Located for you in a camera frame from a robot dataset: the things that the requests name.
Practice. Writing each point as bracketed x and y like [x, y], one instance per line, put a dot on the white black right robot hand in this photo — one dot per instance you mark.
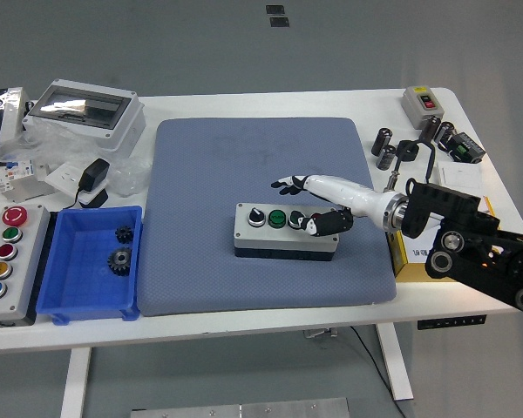
[353, 196]

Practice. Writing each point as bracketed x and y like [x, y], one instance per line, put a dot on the grey four-button control box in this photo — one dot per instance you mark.
[261, 244]

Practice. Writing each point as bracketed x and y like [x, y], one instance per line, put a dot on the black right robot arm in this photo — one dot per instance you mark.
[462, 209]

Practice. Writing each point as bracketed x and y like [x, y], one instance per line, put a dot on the grey five-button control box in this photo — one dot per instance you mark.
[26, 261]

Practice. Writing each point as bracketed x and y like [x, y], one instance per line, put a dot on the black cylindrical capacitor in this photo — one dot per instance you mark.
[382, 140]
[385, 157]
[444, 132]
[429, 128]

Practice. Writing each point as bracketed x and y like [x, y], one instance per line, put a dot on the black hexagonal nut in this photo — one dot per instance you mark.
[412, 152]

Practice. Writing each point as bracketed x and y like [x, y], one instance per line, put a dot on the yellow white cardboard box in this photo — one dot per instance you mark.
[414, 259]

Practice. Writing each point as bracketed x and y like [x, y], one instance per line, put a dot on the black module green terminal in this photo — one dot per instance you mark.
[466, 148]

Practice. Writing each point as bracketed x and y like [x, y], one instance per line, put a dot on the blue-grey fabric mat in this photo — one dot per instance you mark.
[200, 174]

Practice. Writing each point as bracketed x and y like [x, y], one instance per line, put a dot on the black table height controller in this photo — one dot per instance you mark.
[451, 322]

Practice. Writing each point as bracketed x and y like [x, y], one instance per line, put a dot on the white table leg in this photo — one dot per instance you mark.
[75, 383]
[396, 370]

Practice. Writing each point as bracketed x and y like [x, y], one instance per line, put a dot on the dark floor outlet cover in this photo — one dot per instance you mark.
[279, 22]
[275, 9]

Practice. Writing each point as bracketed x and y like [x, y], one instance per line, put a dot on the small black bevel gear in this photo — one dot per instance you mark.
[124, 234]

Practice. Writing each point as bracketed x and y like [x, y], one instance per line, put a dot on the grey distribution box clear lid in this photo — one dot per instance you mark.
[122, 126]

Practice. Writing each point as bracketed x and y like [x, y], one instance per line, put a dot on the large black bevel gear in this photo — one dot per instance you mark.
[120, 261]

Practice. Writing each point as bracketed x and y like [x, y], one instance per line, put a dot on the blue plastic bin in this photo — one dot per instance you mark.
[78, 283]

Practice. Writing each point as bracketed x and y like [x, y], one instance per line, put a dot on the clear plastic bag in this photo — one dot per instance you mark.
[65, 143]

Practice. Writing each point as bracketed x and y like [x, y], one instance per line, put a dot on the white circuit breaker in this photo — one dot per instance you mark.
[19, 176]

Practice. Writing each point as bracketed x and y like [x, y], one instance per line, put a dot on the black white packaged box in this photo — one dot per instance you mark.
[8, 113]

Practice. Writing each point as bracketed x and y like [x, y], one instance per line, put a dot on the grey red-black push switch box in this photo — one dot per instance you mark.
[414, 109]

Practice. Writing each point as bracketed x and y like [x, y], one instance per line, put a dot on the white wall switch panel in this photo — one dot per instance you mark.
[457, 174]

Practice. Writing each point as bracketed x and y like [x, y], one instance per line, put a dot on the metal bracket under table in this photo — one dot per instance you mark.
[320, 333]

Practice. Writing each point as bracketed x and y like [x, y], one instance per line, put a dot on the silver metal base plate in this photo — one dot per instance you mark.
[244, 410]

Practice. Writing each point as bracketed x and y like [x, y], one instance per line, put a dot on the white wall socket panel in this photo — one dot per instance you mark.
[63, 176]

